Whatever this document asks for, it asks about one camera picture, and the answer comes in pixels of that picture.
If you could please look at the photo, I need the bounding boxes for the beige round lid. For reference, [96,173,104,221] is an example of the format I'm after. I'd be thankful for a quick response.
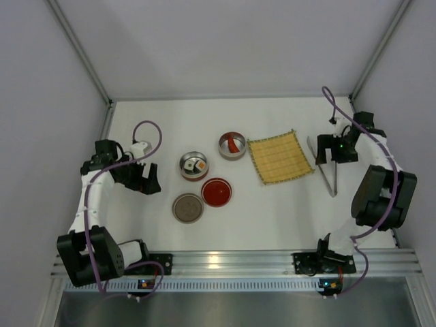
[172,193,204,224]

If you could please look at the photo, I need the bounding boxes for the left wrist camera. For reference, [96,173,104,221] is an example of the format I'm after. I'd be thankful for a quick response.
[129,141,152,159]

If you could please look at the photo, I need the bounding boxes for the beige steel container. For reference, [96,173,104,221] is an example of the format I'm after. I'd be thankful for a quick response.
[218,131,247,161]

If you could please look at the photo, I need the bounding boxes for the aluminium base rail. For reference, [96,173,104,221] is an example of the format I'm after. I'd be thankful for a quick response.
[50,249,422,279]

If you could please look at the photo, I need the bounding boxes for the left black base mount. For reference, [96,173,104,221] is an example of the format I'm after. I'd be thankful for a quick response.
[124,252,173,276]

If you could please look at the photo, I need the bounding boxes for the left aluminium frame post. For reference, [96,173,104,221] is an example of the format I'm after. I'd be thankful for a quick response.
[45,0,112,107]

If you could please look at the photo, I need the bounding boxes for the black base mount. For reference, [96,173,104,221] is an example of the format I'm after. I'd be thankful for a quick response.
[124,252,173,276]
[292,251,356,277]

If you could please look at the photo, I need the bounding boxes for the orange sushi roll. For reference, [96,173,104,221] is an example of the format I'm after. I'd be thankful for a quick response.
[195,160,207,172]

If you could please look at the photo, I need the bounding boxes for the aluminium frame post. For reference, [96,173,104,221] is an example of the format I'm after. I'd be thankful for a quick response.
[45,0,112,107]
[348,0,414,104]

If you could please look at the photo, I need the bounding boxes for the red steel container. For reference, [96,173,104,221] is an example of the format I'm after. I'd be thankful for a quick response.
[178,151,209,181]

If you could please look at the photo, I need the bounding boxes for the slotted cable duct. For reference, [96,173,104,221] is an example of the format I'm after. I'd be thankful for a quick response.
[63,277,345,293]

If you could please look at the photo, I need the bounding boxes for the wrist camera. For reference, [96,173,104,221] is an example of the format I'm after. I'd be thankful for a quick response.
[129,141,152,159]
[329,117,347,138]

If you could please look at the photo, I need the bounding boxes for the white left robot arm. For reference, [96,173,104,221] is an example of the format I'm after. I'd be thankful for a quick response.
[57,140,161,287]

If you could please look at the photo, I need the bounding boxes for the steel tongs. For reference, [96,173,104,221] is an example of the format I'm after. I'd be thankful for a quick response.
[306,136,338,198]

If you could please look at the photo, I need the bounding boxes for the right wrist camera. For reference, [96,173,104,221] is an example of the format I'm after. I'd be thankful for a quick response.
[329,117,347,138]

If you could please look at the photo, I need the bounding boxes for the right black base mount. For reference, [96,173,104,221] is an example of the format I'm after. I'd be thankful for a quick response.
[292,251,356,277]

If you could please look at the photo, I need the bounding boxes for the right aluminium frame post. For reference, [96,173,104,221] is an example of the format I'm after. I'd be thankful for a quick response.
[348,0,414,104]

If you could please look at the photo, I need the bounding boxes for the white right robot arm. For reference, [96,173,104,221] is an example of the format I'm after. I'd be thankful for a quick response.
[315,112,418,273]

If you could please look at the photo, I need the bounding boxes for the red round lid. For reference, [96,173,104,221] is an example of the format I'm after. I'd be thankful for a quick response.
[201,177,232,208]

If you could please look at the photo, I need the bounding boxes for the red food piece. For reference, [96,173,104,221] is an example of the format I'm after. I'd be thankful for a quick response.
[228,136,240,153]

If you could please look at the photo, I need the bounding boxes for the bamboo mat tray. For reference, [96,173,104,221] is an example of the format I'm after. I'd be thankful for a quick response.
[247,129,315,185]

